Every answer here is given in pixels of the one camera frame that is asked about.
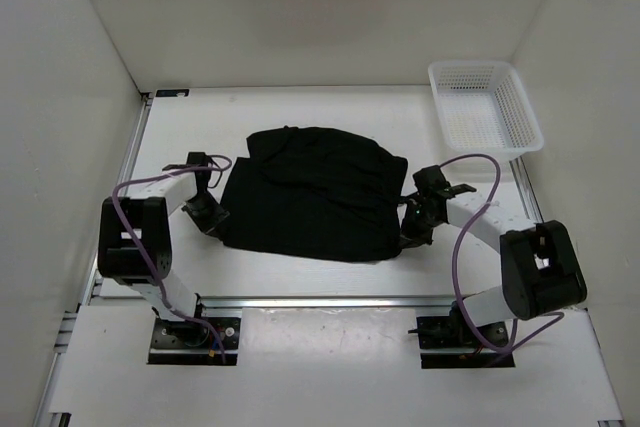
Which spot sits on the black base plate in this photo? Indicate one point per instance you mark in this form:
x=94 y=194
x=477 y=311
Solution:
x=183 y=344
x=445 y=344

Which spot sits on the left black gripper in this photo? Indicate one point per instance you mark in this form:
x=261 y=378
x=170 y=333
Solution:
x=209 y=224

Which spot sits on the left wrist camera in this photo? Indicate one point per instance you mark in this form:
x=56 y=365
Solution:
x=201 y=161

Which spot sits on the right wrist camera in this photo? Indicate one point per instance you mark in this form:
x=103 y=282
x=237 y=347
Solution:
x=431 y=182

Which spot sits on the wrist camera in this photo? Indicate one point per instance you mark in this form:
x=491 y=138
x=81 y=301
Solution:
x=431 y=182
x=201 y=161

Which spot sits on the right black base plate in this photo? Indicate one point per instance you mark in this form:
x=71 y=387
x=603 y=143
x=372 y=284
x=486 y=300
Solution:
x=445 y=344

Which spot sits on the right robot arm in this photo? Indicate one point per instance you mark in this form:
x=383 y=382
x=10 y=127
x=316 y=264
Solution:
x=539 y=270

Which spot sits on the small dark label sticker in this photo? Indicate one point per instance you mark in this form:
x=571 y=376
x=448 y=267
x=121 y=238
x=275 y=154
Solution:
x=172 y=93

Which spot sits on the white perforated plastic basket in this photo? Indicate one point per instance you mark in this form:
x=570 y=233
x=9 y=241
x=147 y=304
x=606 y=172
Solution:
x=482 y=107

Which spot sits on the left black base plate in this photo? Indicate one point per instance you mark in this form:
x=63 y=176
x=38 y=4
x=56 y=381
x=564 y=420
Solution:
x=183 y=344

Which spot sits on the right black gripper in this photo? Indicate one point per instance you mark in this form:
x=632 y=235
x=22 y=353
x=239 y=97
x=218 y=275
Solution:
x=409 y=237

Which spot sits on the black shorts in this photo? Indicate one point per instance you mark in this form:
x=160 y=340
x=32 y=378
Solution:
x=315 y=192

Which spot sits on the aluminium rail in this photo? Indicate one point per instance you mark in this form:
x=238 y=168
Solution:
x=126 y=173
x=327 y=302

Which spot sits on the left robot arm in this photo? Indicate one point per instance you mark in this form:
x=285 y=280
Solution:
x=135 y=246

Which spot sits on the aluminium front rail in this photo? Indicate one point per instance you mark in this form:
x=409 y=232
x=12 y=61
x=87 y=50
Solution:
x=327 y=302

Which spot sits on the aluminium left rail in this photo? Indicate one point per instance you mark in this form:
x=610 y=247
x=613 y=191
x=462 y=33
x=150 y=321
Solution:
x=126 y=173

